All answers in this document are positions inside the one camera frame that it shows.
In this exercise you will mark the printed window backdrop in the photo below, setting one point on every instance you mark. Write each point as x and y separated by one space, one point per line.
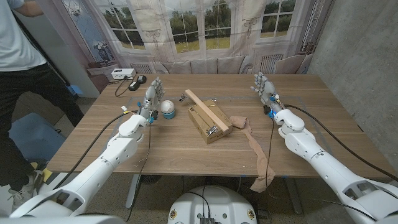
199 34

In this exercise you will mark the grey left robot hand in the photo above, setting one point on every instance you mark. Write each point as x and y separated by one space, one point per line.
152 99

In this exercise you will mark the blue chair seat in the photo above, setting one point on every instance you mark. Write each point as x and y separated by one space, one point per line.
34 137

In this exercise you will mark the brown cardboard package box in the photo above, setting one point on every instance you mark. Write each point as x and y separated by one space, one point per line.
202 124

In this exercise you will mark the person in white shirt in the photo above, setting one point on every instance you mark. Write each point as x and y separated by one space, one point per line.
18 62

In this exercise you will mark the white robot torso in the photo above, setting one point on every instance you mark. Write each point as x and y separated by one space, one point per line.
211 202

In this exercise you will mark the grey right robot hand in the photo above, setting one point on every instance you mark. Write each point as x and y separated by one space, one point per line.
267 93

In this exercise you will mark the white power strip box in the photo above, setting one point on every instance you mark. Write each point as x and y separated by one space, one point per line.
122 73

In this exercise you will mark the black power adapter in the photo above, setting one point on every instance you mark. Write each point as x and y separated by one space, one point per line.
141 79
134 86

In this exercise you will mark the light wooden slat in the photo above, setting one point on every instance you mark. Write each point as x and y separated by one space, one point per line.
205 109

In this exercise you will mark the silver metal clip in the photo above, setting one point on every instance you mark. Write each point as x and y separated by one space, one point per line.
212 130
183 98

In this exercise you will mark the grey table leg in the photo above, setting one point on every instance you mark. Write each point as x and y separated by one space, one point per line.
293 194
133 189

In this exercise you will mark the beige elastic arm wrap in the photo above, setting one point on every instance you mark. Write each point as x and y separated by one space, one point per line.
259 155

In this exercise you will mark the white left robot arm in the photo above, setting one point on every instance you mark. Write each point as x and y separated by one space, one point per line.
118 152

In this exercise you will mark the blue ball stand cup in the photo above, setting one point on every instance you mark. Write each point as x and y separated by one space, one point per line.
168 116

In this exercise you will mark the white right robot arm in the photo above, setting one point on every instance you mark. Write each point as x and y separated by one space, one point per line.
323 161

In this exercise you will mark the white baseball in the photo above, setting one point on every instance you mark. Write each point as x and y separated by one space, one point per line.
167 106

